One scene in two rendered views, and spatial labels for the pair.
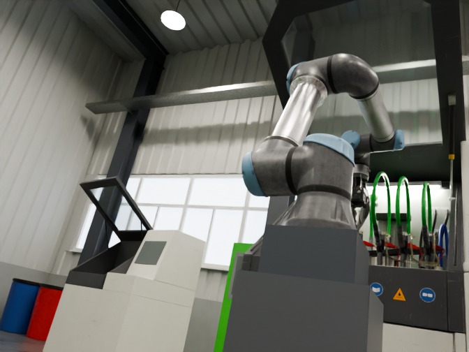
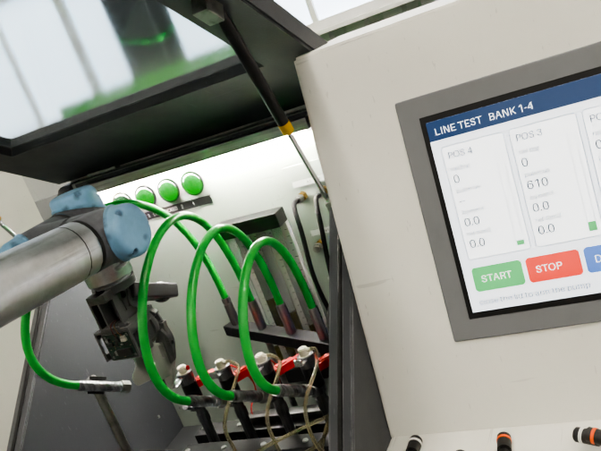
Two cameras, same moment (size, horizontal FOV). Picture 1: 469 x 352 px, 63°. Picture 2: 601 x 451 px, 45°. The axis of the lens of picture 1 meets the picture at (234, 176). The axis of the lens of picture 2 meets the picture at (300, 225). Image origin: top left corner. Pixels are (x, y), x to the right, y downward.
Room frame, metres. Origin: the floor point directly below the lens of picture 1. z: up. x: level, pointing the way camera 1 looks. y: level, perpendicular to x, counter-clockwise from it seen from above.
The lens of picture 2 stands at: (0.23, -0.66, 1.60)
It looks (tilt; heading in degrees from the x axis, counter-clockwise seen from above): 15 degrees down; 353
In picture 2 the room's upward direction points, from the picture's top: 21 degrees counter-clockwise
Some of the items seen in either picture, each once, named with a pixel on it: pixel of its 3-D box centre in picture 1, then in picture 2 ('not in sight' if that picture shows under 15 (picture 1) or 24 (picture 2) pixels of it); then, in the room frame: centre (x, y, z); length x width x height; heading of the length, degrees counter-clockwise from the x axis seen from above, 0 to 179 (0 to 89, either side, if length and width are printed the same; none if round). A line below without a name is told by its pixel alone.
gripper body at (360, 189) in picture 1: (357, 191); (124, 316); (1.37, -0.48, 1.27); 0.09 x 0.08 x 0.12; 146
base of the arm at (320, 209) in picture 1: (321, 216); not in sight; (0.78, -0.20, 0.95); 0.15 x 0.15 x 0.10
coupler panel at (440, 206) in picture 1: (434, 234); (337, 239); (1.51, -0.87, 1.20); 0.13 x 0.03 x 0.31; 56
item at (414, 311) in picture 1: (336, 288); not in sight; (1.23, -0.39, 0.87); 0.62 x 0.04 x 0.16; 56
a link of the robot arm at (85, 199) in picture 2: (359, 155); (84, 225); (1.37, -0.49, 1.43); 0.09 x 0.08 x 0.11; 143
